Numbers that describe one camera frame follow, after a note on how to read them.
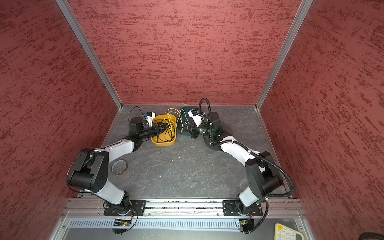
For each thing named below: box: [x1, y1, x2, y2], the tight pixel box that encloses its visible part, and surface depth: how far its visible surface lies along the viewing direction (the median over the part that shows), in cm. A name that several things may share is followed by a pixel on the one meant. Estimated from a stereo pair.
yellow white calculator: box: [274, 223, 304, 240], surface depth 68 cm
